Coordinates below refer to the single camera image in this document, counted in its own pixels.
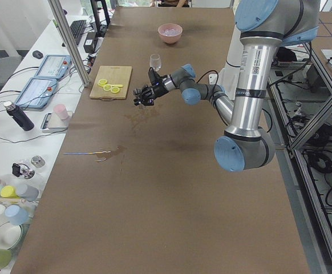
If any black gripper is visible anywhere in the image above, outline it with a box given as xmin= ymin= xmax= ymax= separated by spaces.
xmin=133 ymin=77 xmax=169 ymax=106

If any steel jigger measuring cup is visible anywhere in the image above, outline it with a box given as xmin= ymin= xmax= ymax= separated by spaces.
xmin=133 ymin=88 xmax=143 ymax=101

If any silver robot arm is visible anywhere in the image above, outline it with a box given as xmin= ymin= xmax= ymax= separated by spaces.
xmin=133 ymin=1 xmax=320 ymax=172

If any clear wine glass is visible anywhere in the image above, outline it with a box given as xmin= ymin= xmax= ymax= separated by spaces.
xmin=149 ymin=54 xmax=162 ymax=71

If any pink bowl of ice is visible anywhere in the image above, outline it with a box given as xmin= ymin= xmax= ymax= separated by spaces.
xmin=157 ymin=23 xmax=183 ymax=44

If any yellow lemon slice far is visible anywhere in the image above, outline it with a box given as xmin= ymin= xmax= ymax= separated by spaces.
xmin=110 ymin=87 xmax=120 ymax=94

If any yellow lemon slice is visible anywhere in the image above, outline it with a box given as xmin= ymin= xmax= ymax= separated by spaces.
xmin=110 ymin=87 xmax=120 ymax=94
xmin=103 ymin=84 xmax=112 ymax=91
xmin=98 ymin=78 xmax=108 ymax=87

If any bamboo cutting board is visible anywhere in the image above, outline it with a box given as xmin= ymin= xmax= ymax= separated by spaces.
xmin=89 ymin=66 xmax=132 ymax=100

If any yellow lemon slice middle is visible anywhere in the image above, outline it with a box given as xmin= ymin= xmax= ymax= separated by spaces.
xmin=103 ymin=84 xmax=112 ymax=91

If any yellow lemon slice near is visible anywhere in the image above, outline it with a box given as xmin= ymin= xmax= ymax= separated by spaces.
xmin=98 ymin=78 xmax=108 ymax=87

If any pink cup on scale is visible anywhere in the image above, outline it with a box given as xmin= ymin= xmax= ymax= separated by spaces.
xmin=53 ymin=104 xmax=69 ymax=120

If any far blue teach pendant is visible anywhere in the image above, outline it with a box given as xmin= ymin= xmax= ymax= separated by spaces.
xmin=35 ymin=54 xmax=72 ymax=80

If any blue teach pendant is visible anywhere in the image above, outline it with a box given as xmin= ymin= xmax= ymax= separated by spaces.
xmin=35 ymin=54 xmax=72 ymax=80
xmin=15 ymin=77 xmax=58 ymax=111

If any black keyboard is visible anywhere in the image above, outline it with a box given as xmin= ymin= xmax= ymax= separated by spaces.
xmin=70 ymin=20 xmax=87 ymax=45

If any white kitchen scale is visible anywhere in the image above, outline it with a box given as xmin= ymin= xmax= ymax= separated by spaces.
xmin=40 ymin=111 xmax=74 ymax=132

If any near blue teach pendant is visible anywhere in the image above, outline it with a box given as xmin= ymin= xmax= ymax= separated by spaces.
xmin=15 ymin=77 xmax=58 ymax=111

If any black computer mouse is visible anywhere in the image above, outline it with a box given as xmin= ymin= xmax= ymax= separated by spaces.
xmin=32 ymin=50 xmax=43 ymax=59

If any small steel cup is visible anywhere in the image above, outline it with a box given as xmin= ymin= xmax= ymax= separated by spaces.
xmin=30 ymin=155 xmax=46 ymax=168

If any black insulated bottle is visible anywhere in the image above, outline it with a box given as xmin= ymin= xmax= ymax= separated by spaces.
xmin=3 ymin=100 xmax=34 ymax=131

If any tray of pastel cups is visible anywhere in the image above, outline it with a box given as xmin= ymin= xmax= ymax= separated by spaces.
xmin=0 ymin=179 xmax=41 ymax=202

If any light blue cup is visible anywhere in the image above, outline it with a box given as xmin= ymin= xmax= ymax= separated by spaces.
xmin=5 ymin=205 xmax=29 ymax=225

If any white green-rimmed plate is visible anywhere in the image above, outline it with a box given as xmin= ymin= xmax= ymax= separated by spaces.
xmin=0 ymin=223 xmax=23 ymax=249

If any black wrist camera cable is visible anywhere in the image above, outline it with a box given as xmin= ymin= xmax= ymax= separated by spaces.
xmin=196 ymin=70 xmax=220 ymax=86

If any white pedestal column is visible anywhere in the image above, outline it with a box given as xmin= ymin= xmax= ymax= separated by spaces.
xmin=209 ymin=25 xmax=243 ymax=90

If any aluminium frame post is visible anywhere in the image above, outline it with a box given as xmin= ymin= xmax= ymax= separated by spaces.
xmin=48 ymin=0 xmax=90 ymax=87

